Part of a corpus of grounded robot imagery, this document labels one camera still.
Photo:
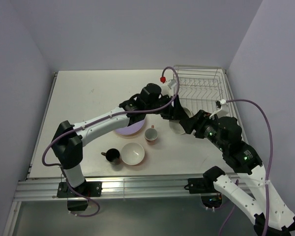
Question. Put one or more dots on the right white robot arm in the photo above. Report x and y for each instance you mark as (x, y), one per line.
(264, 207)

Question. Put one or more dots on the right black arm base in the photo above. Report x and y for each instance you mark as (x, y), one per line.
(210, 198)

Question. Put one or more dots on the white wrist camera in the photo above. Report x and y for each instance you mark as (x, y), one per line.
(168, 87)
(223, 109)

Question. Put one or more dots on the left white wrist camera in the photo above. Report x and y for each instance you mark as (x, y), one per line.
(168, 87)

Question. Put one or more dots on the pink coffee mug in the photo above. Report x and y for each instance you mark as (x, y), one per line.
(151, 135)

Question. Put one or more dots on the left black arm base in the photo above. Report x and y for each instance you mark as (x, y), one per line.
(76, 201)

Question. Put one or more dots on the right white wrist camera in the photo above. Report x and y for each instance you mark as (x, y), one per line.
(223, 109)

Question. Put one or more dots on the beige ceramic bowl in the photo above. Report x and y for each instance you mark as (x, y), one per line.
(175, 125)

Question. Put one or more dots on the dark brown mug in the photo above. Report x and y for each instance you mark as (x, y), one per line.
(112, 156)

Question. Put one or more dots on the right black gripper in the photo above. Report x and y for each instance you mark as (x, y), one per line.
(197, 122)

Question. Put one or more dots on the aluminium mounting rail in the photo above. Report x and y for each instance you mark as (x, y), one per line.
(45, 189)

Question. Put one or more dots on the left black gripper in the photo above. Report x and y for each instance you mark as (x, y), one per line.
(176, 113)

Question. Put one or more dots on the orange white bowl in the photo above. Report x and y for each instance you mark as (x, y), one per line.
(132, 154)

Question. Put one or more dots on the purple plastic plate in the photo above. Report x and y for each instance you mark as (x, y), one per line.
(138, 125)

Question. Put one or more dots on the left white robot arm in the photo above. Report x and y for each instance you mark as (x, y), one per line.
(70, 139)

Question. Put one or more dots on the wire dish rack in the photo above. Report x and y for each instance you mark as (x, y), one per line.
(201, 86)

